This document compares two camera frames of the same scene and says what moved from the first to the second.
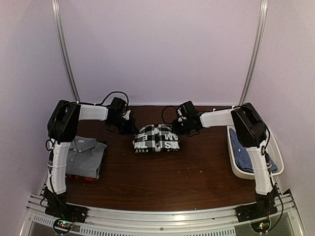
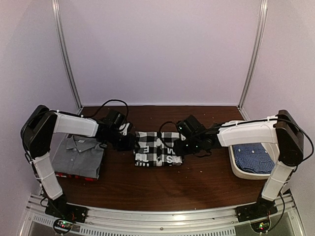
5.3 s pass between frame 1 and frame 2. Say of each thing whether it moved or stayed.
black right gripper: moved
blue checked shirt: stayed
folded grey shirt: stayed
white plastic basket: stayed
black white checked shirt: moved
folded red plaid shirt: stayed
